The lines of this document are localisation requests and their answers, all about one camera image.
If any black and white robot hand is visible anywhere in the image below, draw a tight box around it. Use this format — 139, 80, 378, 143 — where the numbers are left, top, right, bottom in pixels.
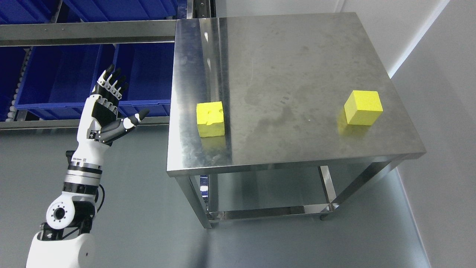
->
69, 64, 149, 169

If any yellow foam block with notches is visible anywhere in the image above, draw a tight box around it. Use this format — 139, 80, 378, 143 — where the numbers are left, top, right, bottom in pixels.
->
196, 101, 225, 138

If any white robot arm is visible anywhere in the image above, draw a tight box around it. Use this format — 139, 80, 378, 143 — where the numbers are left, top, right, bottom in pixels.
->
26, 151, 105, 268

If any blue bin lower middle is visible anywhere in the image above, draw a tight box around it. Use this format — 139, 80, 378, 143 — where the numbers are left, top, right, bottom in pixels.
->
14, 44, 115, 120

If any blue bin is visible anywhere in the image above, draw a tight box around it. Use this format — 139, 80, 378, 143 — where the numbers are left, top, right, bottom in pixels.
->
0, 47, 26, 122
0, 0, 59, 25
63, 0, 177, 22
14, 44, 115, 120
113, 42, 174, 117

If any plain yellow foam cube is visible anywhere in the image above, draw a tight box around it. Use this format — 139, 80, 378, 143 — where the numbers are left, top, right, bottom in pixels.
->
344, 90, 383, 126

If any blue bin lower right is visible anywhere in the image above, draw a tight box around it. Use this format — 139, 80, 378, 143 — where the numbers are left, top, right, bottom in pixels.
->
113, 42, 174, 117

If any blue bin lower left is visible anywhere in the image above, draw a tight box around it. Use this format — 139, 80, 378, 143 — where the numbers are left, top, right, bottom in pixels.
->
0, 47, 26, 122

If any blue bin upper right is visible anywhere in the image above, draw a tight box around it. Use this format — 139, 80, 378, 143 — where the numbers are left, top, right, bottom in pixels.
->
63, 0, 177, 22

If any blue bin upper left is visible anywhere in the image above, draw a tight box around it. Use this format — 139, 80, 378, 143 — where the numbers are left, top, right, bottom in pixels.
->
0, 0, 59, 25

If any stainless steel table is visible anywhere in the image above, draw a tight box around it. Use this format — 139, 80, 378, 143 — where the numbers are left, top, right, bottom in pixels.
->
167, 13, 426, 229

